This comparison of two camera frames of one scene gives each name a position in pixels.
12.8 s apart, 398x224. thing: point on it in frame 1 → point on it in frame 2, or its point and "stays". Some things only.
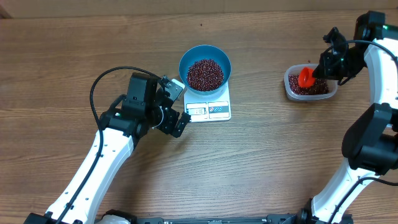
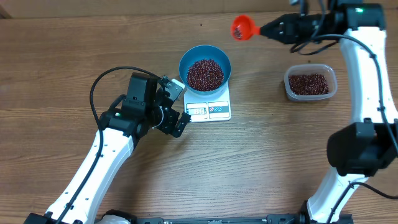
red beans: (206, 75) stays
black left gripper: (168, 127) stays
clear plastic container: (321, 89) stays
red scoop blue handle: (306, 79) → (243, 28)
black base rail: (274, 218) stays
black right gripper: (328, 70) → (293, 30)
